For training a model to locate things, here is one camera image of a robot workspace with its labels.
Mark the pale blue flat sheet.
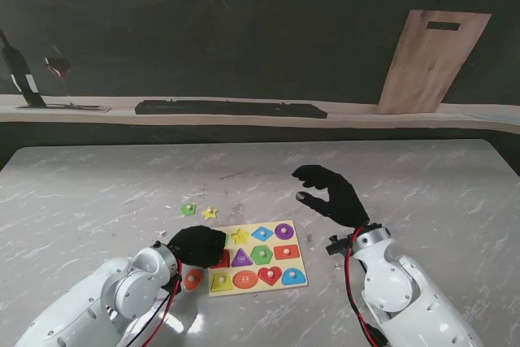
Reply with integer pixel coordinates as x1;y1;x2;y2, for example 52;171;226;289
462;112;520;124

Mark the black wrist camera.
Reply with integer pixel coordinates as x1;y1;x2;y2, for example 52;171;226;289
162;273;183;295
324;234;351;254

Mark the red left arm cable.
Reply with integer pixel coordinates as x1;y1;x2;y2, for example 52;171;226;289
133;259;183;347

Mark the orange rectangle puzzle piece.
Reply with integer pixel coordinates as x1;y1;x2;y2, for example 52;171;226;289
274;244;301;261

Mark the wooden cutting board with slot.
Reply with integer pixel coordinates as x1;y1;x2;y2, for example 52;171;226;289
374;9;492;115

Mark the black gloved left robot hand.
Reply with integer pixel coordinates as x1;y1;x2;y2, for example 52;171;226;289
168;224;228;270

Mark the red heart puzzle piece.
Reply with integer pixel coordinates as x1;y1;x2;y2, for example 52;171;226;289
258;265;283;287

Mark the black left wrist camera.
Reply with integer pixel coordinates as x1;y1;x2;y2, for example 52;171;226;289
162;273;183;295

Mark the black keyboard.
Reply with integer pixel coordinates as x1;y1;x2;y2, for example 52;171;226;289
134;99;328;119

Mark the green hexagon puzzle piece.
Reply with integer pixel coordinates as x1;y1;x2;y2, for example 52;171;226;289
250;245;275;266

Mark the flat thin tray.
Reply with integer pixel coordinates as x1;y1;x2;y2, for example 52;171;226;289
15;102;111;113

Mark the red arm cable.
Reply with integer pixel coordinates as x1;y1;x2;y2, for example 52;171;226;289
133;259;183;347
344;227;379;347

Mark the wooden shape puzzle board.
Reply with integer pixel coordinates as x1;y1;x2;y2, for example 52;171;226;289
207;219;309;298

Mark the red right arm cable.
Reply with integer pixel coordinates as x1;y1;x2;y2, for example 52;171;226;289
344;227;379;347

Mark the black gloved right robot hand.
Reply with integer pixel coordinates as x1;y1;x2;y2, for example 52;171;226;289
291;164;371;230

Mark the orange oval puzzle piece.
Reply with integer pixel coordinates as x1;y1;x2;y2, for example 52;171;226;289
183;268;203;292

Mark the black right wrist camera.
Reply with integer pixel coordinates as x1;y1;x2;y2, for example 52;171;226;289
324;234;351;254

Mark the red square puzzle piece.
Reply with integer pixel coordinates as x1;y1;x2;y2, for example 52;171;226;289
210;249;232;270

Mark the light wooden shelf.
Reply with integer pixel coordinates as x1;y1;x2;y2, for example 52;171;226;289
0;93;520;135

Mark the red and black object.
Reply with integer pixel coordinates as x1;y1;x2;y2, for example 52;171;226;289
42;56;72;79

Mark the black bottle-shaped stand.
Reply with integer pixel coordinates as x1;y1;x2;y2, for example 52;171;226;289
0;28;46;108

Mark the blue semicircle puzzle piece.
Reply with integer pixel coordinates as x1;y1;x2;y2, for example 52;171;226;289
281;267;308;286

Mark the blue diamond puzzle piece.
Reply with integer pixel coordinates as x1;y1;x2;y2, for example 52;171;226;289
251;225;274;241

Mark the yellow trapezoid puzzle piece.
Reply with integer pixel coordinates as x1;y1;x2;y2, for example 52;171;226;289
210;272;234;293

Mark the purple circle puzzle piece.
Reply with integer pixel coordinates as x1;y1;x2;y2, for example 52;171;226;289
274;222;295;241

